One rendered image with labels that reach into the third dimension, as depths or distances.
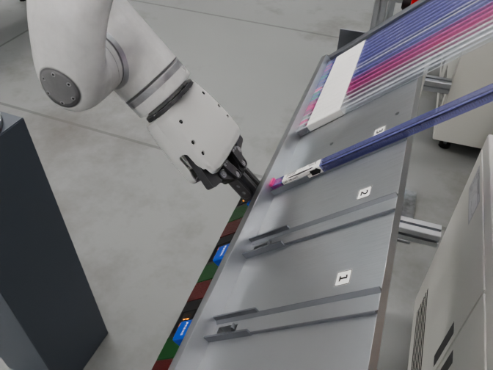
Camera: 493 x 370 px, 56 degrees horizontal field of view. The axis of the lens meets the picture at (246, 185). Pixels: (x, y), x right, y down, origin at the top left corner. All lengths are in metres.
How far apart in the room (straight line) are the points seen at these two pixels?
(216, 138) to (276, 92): 1.59
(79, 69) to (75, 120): 1.62
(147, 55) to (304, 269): 0.29
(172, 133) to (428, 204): 1.28
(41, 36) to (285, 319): 0.34
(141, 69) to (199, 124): 0.09
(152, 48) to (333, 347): 0.37
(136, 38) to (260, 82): 1.71
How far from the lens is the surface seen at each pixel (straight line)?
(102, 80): 0.51
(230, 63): 2.40
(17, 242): 0.95
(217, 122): 0.61
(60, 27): 0.48
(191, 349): 0.48
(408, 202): 1.69
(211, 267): 0.62
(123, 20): 0.56
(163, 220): 1.58
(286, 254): 0.49
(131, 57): 0.55
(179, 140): 0.57
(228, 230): 0.66
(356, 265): 0.42
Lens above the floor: 1.15
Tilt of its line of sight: 43 degrees down
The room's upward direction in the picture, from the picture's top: straight up
